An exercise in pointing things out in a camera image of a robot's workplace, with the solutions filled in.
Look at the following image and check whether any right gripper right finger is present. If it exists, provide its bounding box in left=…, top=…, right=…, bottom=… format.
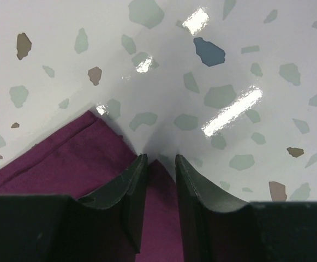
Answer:
left=175, top=154, right=247, bottom=261

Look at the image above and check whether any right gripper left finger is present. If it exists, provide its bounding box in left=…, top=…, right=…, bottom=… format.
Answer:
left=78, top=154, right=148, bottom=261

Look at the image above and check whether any purple surgical cloth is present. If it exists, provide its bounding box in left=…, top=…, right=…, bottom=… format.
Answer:
left=0, top=112, right=183, bottom=261

